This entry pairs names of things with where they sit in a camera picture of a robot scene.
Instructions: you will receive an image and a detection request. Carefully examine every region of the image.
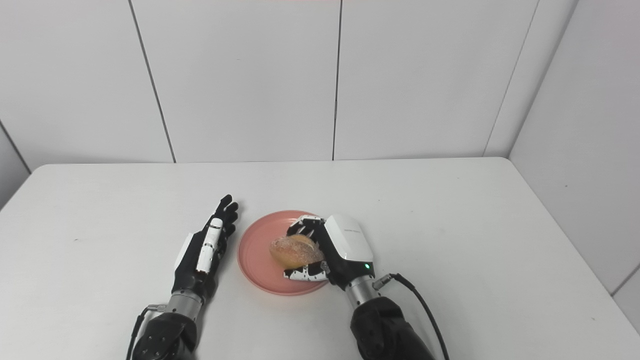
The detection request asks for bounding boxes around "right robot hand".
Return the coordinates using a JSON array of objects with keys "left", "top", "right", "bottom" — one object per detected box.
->
[{"left": 283, "top": 214, "right": 376, "bottom": 291}]

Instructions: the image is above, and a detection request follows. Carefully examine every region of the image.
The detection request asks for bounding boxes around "pink plate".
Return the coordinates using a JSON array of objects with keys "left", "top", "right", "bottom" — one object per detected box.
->
[{"left": 237, "top": 209, "right": 329, "bottom": 297}]

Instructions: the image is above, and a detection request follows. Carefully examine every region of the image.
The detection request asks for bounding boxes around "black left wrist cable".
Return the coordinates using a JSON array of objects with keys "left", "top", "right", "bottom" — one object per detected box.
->
[{"left": 125, "top": 305, "right": 168, "bottom": 360}]

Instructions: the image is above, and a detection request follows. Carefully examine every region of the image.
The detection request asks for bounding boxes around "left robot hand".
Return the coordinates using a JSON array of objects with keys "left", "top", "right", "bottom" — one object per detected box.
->
[{"left": 171, "top": 194, "right": 240, "bottom": 301}]

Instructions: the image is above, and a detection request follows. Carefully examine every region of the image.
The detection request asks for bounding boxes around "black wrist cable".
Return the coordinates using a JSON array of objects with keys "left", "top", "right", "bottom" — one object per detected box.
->
[
  {"left": 372, "top": 272, "right": 450, "bottom": 360},
  {"left": 125, "top": 305, "right": 168, "bottom": 360}
]

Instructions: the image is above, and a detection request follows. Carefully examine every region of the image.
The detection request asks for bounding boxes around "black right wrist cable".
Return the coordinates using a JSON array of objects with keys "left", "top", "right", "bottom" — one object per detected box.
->
[{"left": 372, "top": 272, "right": 450, "bottom": 360}]

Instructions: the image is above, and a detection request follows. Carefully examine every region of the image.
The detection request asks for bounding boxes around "bread roll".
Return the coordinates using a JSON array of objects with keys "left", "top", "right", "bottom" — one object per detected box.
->
[{"left": 269, "top": 234, "right": 326, "bottom": 269}]

